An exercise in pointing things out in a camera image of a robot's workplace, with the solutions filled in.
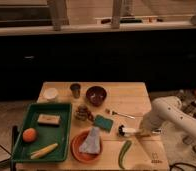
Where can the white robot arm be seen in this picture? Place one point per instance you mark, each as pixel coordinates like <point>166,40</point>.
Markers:
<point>167,109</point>

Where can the purple bowl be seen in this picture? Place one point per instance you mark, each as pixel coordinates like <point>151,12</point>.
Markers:
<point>96,95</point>

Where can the small white bowl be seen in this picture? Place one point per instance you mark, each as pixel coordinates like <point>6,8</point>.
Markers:
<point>50,94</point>

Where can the small metal cup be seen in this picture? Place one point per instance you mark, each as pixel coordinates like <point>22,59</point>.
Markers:
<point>75,89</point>

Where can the wooden table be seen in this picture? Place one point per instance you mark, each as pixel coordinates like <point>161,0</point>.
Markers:
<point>126,98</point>

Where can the brown pine cone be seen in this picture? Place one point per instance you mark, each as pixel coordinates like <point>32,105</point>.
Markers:
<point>83,113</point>

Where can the teal sponge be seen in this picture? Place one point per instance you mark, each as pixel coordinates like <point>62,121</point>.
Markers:
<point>103,123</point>

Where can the grey cloth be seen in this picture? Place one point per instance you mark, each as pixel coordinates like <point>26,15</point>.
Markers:
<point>91,144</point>

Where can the tan wooden block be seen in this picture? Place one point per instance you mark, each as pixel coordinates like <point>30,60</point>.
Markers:
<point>48,119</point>

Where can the green chili pepper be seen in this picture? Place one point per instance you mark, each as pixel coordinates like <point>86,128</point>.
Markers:
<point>122,153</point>

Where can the orange plate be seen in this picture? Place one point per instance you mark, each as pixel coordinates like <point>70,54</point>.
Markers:
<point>82,157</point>

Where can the green plastic tray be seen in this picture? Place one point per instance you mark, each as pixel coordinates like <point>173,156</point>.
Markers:
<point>46,134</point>

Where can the orange fruit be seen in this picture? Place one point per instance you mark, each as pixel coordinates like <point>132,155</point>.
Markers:
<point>29,135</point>

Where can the yellow corn cob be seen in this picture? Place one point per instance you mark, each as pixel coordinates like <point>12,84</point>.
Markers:
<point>44,151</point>

